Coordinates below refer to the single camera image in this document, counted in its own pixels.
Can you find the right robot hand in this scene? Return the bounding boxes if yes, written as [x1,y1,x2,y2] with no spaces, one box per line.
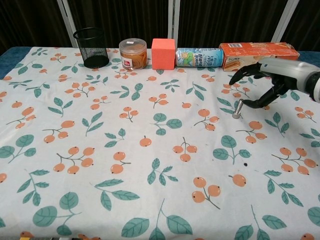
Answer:
[229,57,320,110]

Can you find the orange biscuit box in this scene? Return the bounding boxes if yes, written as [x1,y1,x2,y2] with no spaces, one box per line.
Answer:
[218,41,300,72]

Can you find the blue-green printed can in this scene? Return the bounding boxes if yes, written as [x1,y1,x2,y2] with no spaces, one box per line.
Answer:
[174,47,225,68]

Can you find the orange foam cube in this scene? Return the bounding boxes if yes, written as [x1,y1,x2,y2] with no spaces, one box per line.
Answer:
[151,38,176,70]

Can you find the clear jar of rubber bands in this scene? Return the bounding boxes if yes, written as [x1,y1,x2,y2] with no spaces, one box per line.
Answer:
[118,37,148,71]

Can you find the floral printed tablecloth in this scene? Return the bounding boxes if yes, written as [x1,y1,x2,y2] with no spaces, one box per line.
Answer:
[0,46,320,240]

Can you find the black curtain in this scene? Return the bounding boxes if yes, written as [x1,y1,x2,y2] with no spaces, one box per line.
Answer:
[0,0,320,56]

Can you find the black mesh pen holder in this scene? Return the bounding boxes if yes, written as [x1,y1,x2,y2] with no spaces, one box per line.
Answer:
[72,27,110,69]

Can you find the grey partition frame post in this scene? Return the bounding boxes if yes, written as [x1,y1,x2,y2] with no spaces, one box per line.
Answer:
[270,0,300,43]
[167,0,181,49]
[56,0,76,48]

